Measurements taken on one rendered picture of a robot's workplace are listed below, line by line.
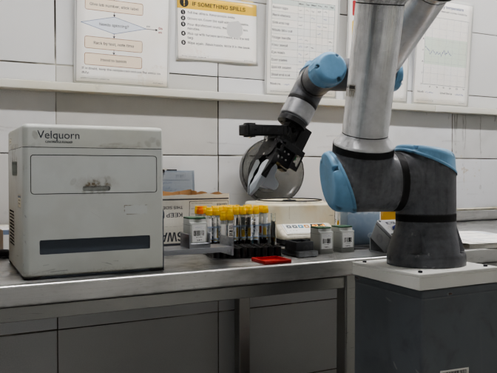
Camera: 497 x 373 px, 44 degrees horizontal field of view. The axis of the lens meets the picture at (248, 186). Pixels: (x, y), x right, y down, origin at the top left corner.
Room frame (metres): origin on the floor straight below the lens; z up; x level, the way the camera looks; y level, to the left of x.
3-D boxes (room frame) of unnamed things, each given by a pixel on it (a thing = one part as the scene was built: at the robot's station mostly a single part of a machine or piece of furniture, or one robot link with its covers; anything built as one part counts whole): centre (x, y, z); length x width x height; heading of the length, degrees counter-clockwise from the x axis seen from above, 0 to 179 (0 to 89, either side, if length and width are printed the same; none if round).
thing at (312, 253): (1.53, -0.13, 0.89); 0.09 x 0.05 x 0.04; 27
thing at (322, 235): (1.58, -0.19, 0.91); 0.05 x 0.04 x 0.07; 27
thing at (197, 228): (1.38, 0.12, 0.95); 0.05 x 0.04 x 0.06; 27
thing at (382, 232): (1.59, -0.36, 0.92); 0.13 x 0.07 x 0.08; 27
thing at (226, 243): (1.37, 0.14, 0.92); 0.21 x 0.07 x 0.05; 117
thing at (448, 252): (1.22, -0.35, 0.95); 0.15 x 0.15 x 0.10
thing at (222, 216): (1.52, 0.01, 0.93); 0.17 x 0.09 x 0.11; 105
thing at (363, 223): (1.69, -0.30, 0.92); 0.10 x 0.07 x 0.10; 111
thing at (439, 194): (1.22, -0.34, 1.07); 0.13 x 0.12 x 0.14; 102
